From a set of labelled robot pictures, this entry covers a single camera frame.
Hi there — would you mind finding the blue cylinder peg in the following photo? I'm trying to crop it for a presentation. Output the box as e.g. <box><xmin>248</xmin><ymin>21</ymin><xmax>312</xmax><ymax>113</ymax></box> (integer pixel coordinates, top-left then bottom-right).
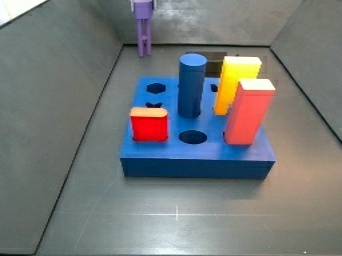
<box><xmin>177</xmin><ymin>53</ymin><xmax>207</xmax><ymax>118</ymax></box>

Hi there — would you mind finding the blue peg board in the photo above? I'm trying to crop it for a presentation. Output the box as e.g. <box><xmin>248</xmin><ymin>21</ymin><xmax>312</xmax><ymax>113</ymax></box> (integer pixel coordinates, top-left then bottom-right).
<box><xmin>120</xmin><ymin>77</ymin><xmax>275</xmax><ymax>179</ymax></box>

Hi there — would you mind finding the yellow arch peg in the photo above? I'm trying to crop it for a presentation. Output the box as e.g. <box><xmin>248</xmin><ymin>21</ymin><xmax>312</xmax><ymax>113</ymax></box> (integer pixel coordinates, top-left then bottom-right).
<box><xmin>213</xmin><ymin>56</ymin><xmax>261</xmax><ymax>115</ymax></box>

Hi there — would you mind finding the black curved stand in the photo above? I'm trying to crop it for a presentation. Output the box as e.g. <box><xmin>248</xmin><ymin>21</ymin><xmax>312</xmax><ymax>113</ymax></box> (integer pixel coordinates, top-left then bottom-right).
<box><xmin>185</xmin><ymin>51</ymin><xmax>229</xmax><ymax>79</ymax></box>

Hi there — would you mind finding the tall red rectangular peg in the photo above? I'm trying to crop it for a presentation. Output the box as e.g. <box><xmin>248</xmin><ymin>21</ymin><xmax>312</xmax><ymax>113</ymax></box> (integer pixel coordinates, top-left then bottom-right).
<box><xmin>224</xmin><ymin>79</ymin><xmax>275</xmax><ymax>145</ymax></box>

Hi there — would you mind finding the purple three prong peg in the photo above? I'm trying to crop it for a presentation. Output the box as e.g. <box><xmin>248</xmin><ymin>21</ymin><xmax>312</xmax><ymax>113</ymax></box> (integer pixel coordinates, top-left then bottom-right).
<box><xmin>133</xmin><ymin>0</ymin><xmax>153</xmax><ymax>57</ymax></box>

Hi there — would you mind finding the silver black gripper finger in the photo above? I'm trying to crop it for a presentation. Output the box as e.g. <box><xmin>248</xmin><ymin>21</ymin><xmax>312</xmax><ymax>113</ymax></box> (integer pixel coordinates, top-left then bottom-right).
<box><xmin>129</xmin><ymin>0</ymin><xmax>134</xmax><ymax>11</ymax></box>

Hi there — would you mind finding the short red oval peg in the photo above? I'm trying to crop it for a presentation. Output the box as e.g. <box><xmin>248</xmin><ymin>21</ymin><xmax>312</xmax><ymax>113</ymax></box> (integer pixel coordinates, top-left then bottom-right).
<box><xmin>129</xmin><ymin>107</ymin><xmax>168</xmax><ymax>142</ymax></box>

